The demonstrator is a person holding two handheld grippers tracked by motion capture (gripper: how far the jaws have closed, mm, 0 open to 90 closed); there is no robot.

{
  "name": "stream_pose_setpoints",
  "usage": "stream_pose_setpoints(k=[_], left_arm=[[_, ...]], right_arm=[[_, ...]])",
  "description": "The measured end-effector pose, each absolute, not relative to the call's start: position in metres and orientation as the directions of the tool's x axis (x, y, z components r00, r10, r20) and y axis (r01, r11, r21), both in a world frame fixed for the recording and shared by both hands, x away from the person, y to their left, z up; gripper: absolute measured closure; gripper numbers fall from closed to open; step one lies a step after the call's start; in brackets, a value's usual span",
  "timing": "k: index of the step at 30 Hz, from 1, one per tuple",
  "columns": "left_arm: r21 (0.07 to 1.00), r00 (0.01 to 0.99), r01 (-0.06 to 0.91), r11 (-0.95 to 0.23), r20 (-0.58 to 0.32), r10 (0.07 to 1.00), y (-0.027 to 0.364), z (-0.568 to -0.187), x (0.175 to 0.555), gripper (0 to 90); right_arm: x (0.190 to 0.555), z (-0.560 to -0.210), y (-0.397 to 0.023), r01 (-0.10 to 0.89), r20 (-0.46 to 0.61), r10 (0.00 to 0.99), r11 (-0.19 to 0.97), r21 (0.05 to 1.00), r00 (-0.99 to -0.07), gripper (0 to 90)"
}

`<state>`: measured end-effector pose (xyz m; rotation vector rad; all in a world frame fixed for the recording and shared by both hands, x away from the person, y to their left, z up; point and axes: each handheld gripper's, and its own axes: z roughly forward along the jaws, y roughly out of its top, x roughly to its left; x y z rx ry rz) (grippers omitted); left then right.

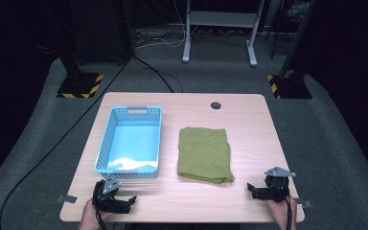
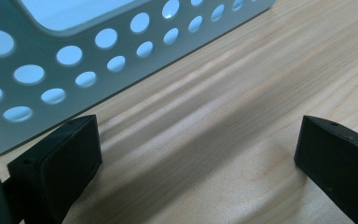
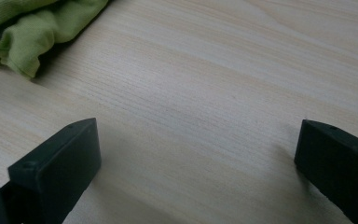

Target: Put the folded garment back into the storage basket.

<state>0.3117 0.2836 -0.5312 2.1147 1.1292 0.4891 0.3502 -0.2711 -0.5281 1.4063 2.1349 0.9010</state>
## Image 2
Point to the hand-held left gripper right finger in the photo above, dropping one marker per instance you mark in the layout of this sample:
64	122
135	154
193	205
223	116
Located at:
338	161

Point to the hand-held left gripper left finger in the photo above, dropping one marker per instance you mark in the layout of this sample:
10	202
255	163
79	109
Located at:
59	161

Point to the light blue perforated plastic basket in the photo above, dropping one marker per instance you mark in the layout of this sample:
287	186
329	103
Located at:
43	81

